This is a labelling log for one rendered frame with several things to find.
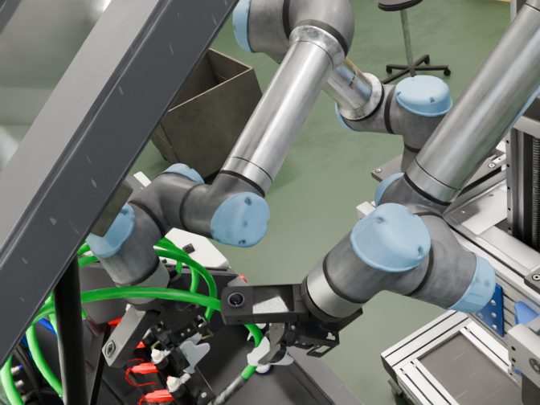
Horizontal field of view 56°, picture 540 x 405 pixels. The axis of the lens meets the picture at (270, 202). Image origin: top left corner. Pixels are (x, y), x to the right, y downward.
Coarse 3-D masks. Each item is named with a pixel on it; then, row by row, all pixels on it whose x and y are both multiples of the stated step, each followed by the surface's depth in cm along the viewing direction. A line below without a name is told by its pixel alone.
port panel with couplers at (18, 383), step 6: (12, 372) 104; (18, 372) 105; (0, 378) 100; (0, 384) 98; (18, 384) 100; (0, 390) 97; (18, 390) 106; (6, 396) 98; (24, 396) 97; (24, 402) 97
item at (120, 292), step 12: (108, 288) 65; (120, 288) 66; (132, 288) 66; (144, 288) 66; (156, 288) 67; (168, 288) 67; (84, 300) 65; (96, 300) 65; (180, 300) 68; (192, 300) 68; (204, 300) 69; (216, 300) 70; (48, 312) 65; (252, 324) 73; (0, 372) 70; (252, 372) 79; (12, 384) 71; (12, 396) 72
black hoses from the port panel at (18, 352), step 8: (16, 352) 93; (24, 352) 97; (24, 360) 94; (24, 368) 95; (32, 368) 99; (32, 376) 96; (40, 376) 104; (40, 384) 105; (48, 384) 105; (32, 392) 98; (40, 392) 98; (48, 392) 99; (56, 392) 100; (32, 400) 105; (40, 400) 98
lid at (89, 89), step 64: (0, 0) 78; (64, 0) 51; (128, 0) 31; (192, 0) 28; (0, 64) 60; (64, 64) 42; (128, 64) 28; (192, 64) 30; (0, 128) 47; (64, 128) 30; (128, 128) 29; (0, 192) 33; (64, 192) 29; (128, 192) 34; (0, 256) 29; (64, 256) 30; (0, 320) 30
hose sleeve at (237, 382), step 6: (240, 372) 80; (234, 378) 80; (240, 378) 79; (228, 384) 81; (234, 384) 80; (240, 384) 79; (228, 390) 80; (234, 390) 80; (216, 396) 82; (222, 396) 81; (228, 396) 81; (216, 402) 81; (222, 402) 81
